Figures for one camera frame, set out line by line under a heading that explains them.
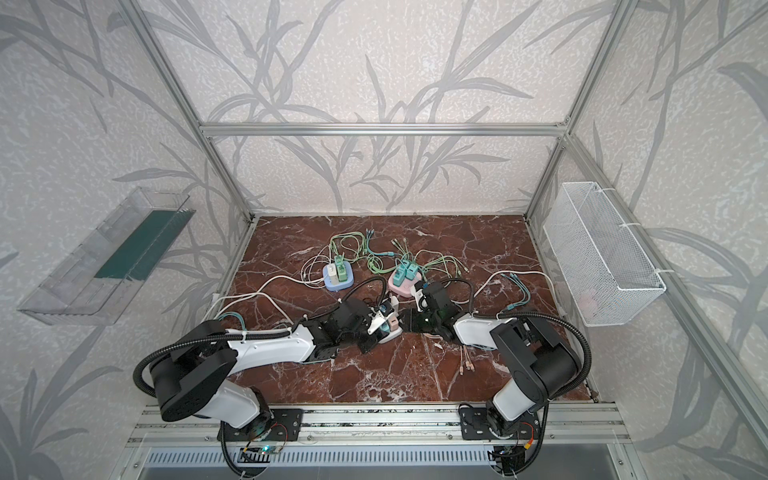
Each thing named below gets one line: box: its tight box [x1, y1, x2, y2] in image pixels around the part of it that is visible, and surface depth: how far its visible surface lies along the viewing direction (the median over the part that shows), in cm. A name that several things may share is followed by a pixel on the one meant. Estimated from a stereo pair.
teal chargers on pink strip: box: [393, 259, 419, 286], surface depth 98 cm
